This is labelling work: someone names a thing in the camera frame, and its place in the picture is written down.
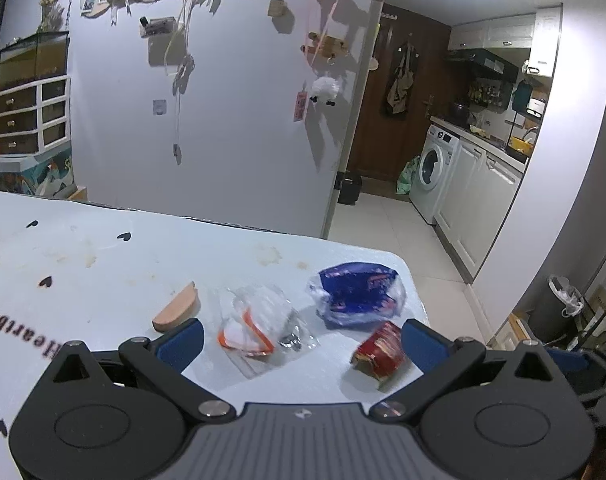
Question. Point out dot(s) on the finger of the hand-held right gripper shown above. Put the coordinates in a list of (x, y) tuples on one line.
[(568, 360)]

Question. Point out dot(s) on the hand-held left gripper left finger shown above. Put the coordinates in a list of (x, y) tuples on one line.
[(183, 345)]

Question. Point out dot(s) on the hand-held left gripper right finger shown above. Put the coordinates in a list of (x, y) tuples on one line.
[(423, 347)]

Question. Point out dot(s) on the half-round wooden piece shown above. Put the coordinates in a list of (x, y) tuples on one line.
[(178, 307)]

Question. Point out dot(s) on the red snack wrapper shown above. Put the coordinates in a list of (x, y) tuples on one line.
[(383, 352)]

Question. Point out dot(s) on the clear orange-edged plastic wrapper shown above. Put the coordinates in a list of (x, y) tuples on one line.
[(253, 330)]

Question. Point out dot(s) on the blue white snack wrapper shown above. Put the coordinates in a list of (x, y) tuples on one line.
[(353, 292)]

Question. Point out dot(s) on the grey trash can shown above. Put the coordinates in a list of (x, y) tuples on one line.
[(563, 315)]

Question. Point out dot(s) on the white plastic bin liner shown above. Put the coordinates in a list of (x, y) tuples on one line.
[(565, 292)]

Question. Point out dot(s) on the low white drawer cabinet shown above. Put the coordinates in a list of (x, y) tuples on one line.
[(503, 330)]

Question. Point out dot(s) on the white kitchen base cabinets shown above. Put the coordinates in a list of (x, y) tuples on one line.
[(478, 195)]

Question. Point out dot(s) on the green plastic bag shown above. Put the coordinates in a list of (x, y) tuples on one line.
[(407, 177)]

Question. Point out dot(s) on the small black floor box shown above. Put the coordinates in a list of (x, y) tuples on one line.
[(349, 189)]

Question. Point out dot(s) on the white washing machine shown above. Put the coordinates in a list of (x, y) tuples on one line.
[(435, 170)]

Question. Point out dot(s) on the dark brown door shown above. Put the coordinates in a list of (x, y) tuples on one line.
[(370, 135)]

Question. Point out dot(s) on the colourful printed box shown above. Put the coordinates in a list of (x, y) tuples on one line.
[(33, 175)]

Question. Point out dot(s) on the small grey sticker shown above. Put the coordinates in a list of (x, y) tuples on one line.
[(160, 107)]

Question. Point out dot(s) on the white refrigerator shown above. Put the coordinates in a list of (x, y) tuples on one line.
[(355, 110)]

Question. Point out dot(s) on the hanging beige apron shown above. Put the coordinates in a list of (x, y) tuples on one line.
[(398, 85)]

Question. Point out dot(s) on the pink hanging tag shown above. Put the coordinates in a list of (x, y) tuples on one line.
[(300, 105)]

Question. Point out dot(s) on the dark brown drawer unit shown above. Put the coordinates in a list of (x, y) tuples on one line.
[(23, 120)]

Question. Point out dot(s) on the white plush sheep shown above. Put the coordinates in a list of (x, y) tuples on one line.
[(325, 87)]

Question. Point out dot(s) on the black range hood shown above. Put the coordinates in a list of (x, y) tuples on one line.
[(483, 62)]

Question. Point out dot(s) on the wooden hook rack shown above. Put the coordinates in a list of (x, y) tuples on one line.
[(328, 46)]

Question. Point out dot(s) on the small printed card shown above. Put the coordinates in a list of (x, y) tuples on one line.
[(158, 26)]

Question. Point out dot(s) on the glass fish tank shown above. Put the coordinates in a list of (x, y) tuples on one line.
[(33, 60)]

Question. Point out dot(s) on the white upper kitchen cabinets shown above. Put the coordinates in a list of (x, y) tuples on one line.
[(503, 30)]

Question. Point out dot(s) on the small square wooden block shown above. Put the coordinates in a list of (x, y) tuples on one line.
[(277, 8)]

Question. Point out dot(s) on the dried flower bunch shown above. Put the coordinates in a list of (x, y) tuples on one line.
[(50, 7)]

